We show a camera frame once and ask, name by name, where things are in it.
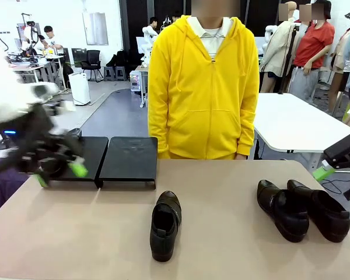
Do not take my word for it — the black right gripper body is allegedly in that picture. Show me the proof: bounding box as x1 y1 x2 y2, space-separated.
323 132 350 170

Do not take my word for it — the computer case with lights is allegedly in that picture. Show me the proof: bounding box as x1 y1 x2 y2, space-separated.
130 72 143 93

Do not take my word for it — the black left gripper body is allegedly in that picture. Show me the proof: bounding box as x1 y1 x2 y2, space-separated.
16 101 85 176

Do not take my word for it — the mannequin with bucket hat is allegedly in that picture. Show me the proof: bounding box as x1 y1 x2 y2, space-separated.
328 5 350 117

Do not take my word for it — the black round floor base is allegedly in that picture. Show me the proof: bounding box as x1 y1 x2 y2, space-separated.
0 139 18 151

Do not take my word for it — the black office chair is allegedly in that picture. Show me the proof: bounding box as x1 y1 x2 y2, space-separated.
80 50 103 82

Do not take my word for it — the white folding table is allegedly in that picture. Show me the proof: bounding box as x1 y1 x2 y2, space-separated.
252 92 350 177

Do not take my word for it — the black backpack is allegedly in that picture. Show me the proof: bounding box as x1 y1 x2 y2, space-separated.
106 50 130 68

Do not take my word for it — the gray work desk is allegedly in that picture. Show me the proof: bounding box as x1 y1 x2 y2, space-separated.
5 55 68 91

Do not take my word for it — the seated person in white shirt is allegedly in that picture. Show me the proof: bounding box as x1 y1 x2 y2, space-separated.
39 25 65 56

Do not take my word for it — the black leather shoe with strap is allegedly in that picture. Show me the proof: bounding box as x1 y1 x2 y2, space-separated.
149 190 183 263
256 179 310 243

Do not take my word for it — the black shoe stand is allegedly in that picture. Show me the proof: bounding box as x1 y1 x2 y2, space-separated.
95 136 159 191
46 136 110 190

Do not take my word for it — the person's left forearm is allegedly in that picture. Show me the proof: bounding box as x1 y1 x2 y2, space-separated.
236 96 256 156

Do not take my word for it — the person in yellow hoodie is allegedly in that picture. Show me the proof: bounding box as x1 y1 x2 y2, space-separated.
148 14 260 160

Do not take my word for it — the mannequin in red shirt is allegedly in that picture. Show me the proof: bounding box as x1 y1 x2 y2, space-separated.
288 0 336 103

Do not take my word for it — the gray wall panel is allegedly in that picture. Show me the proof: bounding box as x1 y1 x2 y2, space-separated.
82 12 109 46

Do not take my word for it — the person's right forearm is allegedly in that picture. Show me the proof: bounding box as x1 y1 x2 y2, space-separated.
148 96 172 160

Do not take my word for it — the dark purple cloth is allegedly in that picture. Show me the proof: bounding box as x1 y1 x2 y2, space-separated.
0 166 30 215

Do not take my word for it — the background robot with black arms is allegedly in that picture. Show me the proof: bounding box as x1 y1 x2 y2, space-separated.
16 12 43 59

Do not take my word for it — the plain black leather loafer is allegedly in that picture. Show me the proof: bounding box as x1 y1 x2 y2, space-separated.
286 179 350 243

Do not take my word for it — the background person with black hair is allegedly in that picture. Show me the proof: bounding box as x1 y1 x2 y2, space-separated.
142 16 160 39

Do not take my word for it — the mannequin in beige coat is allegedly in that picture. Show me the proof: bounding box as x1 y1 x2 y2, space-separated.
261 1 300 94

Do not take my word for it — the white air purifier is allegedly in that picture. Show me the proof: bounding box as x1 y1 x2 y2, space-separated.
68 72 91 106

